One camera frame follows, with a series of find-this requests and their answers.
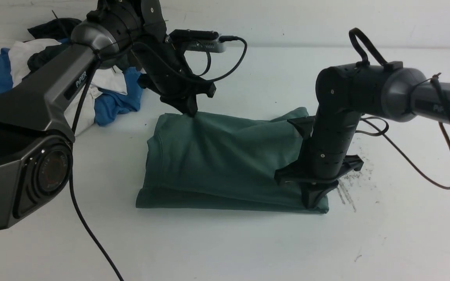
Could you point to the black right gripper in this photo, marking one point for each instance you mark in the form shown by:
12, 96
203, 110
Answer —
323, 157

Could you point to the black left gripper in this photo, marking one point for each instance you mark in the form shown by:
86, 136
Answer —
177, 91

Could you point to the green long-sleeved shirt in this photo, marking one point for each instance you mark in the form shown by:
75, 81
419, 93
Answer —
214, 161

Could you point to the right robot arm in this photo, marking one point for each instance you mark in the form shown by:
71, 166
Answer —
345, 93

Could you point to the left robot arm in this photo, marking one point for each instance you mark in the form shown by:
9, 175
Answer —
36, 141

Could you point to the white shirt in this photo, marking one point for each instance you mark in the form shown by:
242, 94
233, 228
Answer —
104, 79

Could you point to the blue shirt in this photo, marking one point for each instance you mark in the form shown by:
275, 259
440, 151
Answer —
107, 107

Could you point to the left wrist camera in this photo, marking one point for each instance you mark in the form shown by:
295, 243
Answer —
197, 41

